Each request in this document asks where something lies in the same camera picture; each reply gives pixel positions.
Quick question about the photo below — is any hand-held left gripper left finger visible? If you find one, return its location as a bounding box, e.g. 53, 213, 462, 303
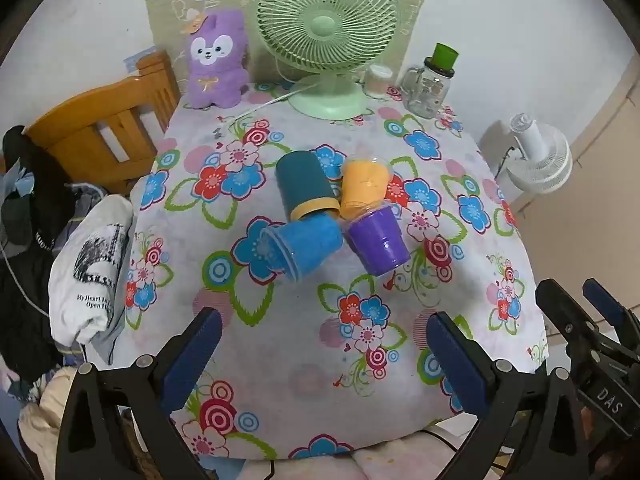
54, 306, 224, 480

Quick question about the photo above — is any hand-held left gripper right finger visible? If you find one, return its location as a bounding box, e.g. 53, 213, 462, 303
425, 311, 601, 480

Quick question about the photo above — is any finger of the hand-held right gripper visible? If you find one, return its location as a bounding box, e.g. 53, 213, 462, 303
582, 279, 640, 356
536, 279, 618, 386

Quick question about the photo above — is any purple plastic cup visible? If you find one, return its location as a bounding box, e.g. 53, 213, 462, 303
345, 208, 412, 277

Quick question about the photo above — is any blue plastic cup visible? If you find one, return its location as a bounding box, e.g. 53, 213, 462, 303
260, 215, 346, 283

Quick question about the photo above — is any orange plastic cup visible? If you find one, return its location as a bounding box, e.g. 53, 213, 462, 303
339, 156, 396, 221

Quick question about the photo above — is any teal cup with yellow rim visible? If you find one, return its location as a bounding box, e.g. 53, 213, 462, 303
275, 149, 340, 222

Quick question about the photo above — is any floral tablecloth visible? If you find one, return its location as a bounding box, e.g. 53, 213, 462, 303
122, 80, 551, 463

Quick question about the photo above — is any white printed shirt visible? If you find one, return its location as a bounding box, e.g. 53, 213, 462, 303
48, 195, 136, 366

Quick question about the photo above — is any white standing fan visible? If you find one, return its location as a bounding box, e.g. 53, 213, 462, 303
495, 112, 573, 196

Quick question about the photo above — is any cream cloth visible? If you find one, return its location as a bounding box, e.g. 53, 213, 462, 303
20, 365, 81, 480

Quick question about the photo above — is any black clothing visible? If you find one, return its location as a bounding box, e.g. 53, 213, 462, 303
0, 125, 76, 381

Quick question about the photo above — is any wooden chair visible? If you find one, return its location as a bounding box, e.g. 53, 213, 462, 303
22, 50, 181, 196

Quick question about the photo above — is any glass mug with green lid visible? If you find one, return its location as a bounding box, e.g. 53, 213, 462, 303
400, 43, 460, 120

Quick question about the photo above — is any purple plush toy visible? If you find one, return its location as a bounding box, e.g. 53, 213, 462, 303
184, 12, 249, 110

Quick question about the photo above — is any small clear jar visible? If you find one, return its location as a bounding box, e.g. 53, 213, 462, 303
361, 63, 396, 100

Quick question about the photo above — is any green desk fan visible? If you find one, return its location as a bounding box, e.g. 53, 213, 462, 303
256, 0, 401, 121

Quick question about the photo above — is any white fan cable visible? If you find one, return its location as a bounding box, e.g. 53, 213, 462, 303
220, 85, 313, 121

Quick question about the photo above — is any beige patterned wall cloth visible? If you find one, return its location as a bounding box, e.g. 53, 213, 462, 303
145, 0, 426, 96

